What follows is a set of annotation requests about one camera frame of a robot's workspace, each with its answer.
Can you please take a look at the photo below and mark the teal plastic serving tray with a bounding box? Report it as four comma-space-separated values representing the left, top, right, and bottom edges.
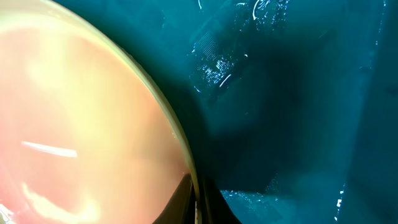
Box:
59, 0, 397, 223

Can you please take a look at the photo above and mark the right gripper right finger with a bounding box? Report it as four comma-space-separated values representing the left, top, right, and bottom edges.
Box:
200, 177, 241, 224

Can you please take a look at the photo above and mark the yellow plate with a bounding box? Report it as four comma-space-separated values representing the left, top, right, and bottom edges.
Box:
1, 0, 202, 224

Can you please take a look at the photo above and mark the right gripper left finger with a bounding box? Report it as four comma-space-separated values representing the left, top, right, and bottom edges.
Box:
153, 174, 196, 224

